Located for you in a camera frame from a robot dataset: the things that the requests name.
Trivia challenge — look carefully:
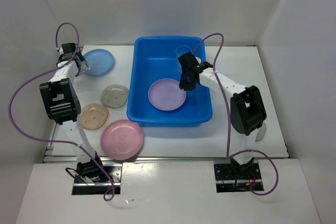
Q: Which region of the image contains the clear plastic cup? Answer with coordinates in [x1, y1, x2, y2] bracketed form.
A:
[175, 45, 192, 59]
[195, 57, 202, 63]

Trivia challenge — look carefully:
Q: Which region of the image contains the purple round plate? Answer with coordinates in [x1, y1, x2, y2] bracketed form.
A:
[148, 78, 187, 111]

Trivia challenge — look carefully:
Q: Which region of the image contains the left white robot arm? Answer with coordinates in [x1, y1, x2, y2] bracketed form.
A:
[39, 42, 105, 183]

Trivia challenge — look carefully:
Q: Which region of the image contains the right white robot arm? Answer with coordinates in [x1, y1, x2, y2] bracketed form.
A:
[177, 52, 267, 178]

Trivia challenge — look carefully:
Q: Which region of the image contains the blue plastic bin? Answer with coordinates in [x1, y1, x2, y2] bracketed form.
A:
[127, 36, 213, 127]

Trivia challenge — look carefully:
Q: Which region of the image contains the light blue round plate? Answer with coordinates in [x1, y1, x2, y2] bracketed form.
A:
[84, 49, 115, 76]

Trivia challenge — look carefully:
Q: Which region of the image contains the grey textured glass plate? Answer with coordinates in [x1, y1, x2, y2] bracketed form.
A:
[100, 84, 129, 109]

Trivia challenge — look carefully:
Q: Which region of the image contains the beige textured glass plate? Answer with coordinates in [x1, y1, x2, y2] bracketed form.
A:
[80, 103, 109, 131]

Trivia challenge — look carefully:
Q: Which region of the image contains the pink round plate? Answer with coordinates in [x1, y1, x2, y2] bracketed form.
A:
[100, 120, 144, 161]

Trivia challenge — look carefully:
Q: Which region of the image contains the grey glass plate right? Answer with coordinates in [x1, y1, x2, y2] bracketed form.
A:
[255, 122, 267, 142]

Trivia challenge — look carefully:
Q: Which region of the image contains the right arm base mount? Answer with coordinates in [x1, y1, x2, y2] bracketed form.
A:
[214, 163, 264, 193]

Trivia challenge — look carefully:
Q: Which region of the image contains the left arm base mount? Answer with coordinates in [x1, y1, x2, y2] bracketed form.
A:
[65, 163, 122, 197]

